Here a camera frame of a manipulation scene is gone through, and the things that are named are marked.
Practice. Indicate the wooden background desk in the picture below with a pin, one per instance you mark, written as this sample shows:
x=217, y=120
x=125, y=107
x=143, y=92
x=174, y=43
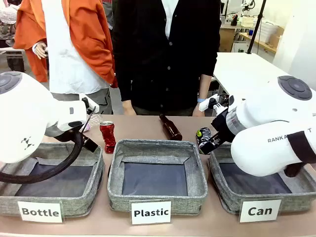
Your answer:
x=256, y=40

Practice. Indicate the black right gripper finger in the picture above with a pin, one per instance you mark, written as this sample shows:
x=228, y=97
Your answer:
x=211, y=137
x=207, y=148

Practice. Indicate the black tripod pole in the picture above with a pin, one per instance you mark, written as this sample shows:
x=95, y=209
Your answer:
x=256, y=24

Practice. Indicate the white Can label sign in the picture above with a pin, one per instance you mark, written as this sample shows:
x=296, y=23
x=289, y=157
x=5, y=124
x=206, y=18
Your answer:
x=260, y=211

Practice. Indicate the white Plastic label sign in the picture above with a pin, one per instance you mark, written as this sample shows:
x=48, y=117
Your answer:
x=151, y=212

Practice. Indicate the light blue wristband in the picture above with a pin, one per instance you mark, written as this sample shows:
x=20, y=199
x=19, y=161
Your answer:
x=201, y=100

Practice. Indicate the white storage boxes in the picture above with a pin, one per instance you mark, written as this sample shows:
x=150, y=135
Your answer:
x=267, y=30

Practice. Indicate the person in black cardigan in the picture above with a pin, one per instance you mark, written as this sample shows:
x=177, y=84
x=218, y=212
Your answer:
x=153, y=54

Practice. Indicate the white background table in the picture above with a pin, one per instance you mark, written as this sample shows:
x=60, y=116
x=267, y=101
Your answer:
x=244, y=71

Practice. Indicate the white Bottle label sign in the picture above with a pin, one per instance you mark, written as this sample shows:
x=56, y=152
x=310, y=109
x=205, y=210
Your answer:
x=40, y=211

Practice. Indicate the crushed red soda can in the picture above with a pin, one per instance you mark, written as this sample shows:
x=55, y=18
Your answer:
x=108, y=138

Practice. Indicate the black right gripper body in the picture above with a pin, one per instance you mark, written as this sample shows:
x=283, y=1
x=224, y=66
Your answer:
x=223, y=126

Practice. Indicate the brown glass bottle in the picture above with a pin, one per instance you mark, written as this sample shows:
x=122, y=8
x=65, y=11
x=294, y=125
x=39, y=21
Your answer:
x=171, y=129

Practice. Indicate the person right hand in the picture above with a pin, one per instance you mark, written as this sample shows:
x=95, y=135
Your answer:
x=129, y=108

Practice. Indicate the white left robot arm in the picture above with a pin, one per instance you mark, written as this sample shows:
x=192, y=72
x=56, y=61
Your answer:
x=27, y=116

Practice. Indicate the person left hand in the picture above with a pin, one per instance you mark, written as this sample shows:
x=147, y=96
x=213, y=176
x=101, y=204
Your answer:
x=198, y=109

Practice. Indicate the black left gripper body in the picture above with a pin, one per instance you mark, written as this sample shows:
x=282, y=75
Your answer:
x=90, y=144

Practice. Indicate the background person in light shirt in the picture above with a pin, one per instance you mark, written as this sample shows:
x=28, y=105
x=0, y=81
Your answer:
x=7, y=19

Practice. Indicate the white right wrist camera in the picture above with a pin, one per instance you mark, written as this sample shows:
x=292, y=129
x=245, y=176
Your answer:
x=206, y=103

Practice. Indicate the grey fabric basket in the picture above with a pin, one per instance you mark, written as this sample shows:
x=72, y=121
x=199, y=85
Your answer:
x=51, y=180
x=256, y=187
x=155, y=172

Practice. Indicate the mannequin in orange jacket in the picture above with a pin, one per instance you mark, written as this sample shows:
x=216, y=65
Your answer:
x=71, y=44

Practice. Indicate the person left forearm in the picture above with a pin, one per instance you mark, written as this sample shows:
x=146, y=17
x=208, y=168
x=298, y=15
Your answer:
x=205, y=86

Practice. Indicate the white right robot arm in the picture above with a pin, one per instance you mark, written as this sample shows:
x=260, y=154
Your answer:
x=269, y=128

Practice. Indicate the crushed black green can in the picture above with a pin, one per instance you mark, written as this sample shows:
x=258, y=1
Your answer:
x=203, y=135

